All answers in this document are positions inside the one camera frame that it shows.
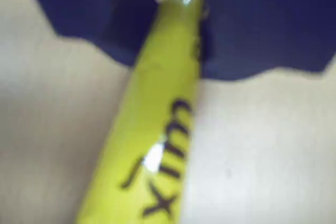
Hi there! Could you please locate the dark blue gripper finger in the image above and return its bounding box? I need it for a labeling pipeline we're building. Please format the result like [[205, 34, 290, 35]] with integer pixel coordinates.
[[201, 0, 336, 81], [23, 0, 161, 68]]

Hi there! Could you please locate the yellow coffee stick packet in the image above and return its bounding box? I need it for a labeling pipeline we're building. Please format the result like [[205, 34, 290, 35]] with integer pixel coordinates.
[[75, 0, 208, 224]]

